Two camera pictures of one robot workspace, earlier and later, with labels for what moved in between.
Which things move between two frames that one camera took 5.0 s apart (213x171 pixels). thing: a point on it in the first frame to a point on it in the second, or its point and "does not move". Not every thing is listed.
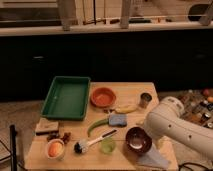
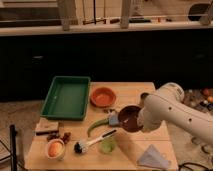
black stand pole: (13, 151) does not move
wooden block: (48, 128) does not move
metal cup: (144, 100) does not move
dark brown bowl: (138, 140) to (128, 118)
